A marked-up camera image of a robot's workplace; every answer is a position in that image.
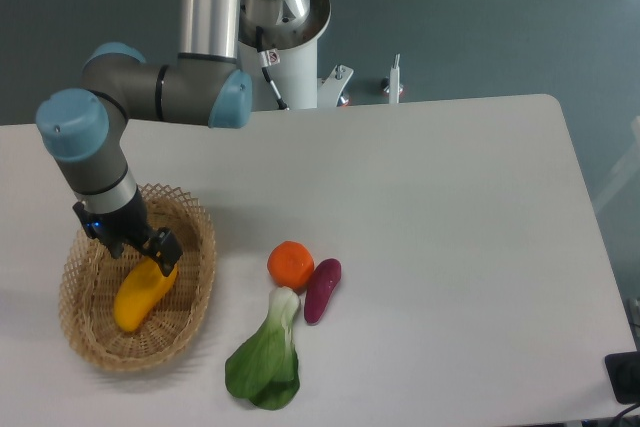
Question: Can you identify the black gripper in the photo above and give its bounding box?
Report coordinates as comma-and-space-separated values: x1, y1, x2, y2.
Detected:
73, 191, 183, 277

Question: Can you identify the yellow mango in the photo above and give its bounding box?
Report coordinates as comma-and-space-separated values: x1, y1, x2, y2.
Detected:
113, 258, 178, 332

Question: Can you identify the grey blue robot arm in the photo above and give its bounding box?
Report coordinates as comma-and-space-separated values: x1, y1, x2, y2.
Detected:
36, 0, 330, 275

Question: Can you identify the woven wicker basket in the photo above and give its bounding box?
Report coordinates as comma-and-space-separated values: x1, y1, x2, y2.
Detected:
59, 184, 216, 372

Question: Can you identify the orange fruit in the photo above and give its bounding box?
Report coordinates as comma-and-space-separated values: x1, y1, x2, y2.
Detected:
267, 241, 315, 291

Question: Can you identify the green bok choy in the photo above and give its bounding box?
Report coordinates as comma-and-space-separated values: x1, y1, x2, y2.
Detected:
225, 287, 300, 411

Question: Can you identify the purple sweet potato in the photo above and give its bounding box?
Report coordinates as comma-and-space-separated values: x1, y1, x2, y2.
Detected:
303, 258, 342, 325

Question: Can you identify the black device at table edge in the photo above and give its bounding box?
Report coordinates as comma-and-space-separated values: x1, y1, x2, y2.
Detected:
604, 351, 639, 405

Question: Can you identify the white bracket with red foot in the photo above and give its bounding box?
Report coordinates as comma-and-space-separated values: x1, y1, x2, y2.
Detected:
381, 53, 404, 104

